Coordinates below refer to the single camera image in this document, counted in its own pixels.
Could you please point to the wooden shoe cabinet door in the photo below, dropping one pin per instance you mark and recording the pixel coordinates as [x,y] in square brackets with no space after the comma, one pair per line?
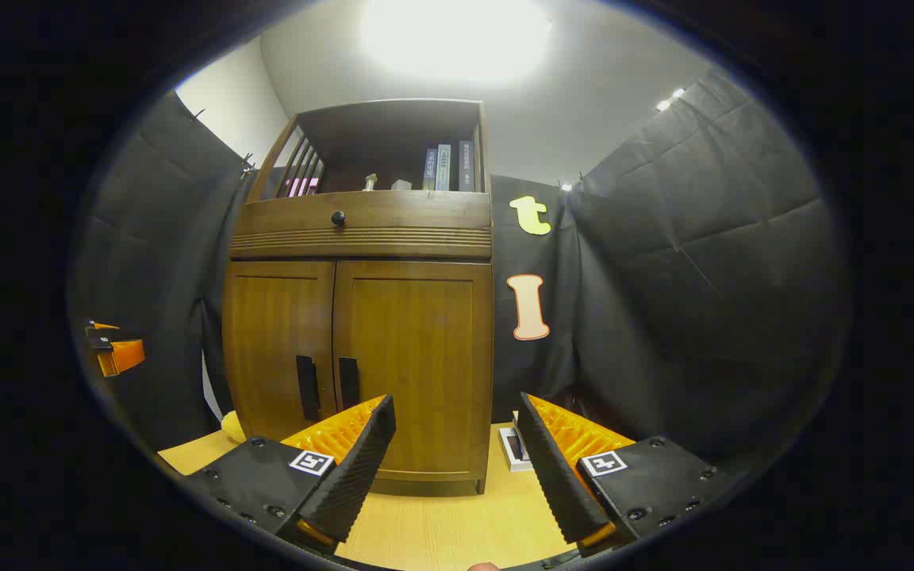
[417,341]
[270,341]

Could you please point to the small white box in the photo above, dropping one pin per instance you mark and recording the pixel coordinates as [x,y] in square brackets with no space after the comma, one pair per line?
[401,185]

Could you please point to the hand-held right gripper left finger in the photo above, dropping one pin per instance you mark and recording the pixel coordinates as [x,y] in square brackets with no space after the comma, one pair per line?
[358,468]

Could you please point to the small pale pump bottle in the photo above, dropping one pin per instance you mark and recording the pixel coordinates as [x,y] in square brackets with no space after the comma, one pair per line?
[370,182]

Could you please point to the dark grey book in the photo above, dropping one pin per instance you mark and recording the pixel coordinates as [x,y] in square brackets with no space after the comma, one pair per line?
[466,165]

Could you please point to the blue book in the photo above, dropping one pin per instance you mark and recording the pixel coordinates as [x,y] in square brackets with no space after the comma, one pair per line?
[430,169]

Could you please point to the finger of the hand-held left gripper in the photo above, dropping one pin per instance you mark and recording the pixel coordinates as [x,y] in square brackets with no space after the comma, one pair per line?
[122,357]

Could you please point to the black backdrop cloth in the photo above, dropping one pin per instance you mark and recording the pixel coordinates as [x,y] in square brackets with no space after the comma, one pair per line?
[703,277]

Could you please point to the wooden double-door shoe cabinet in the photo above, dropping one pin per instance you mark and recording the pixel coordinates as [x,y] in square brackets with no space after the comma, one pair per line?
[362,230]

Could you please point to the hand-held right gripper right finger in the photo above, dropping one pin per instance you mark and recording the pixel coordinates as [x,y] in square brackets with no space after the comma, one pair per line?
[556,468]

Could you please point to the flat white box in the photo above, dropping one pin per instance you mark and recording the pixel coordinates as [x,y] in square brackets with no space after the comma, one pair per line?
[507,456]

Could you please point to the pale yellow round object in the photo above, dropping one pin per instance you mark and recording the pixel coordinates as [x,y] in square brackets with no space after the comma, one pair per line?
[232,428]

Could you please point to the large ceiling light panel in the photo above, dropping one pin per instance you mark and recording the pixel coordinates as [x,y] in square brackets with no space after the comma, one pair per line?
[457,36]

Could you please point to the small ceiling light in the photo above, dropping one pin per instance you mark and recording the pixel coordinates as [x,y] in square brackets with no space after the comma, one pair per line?
[671,99]

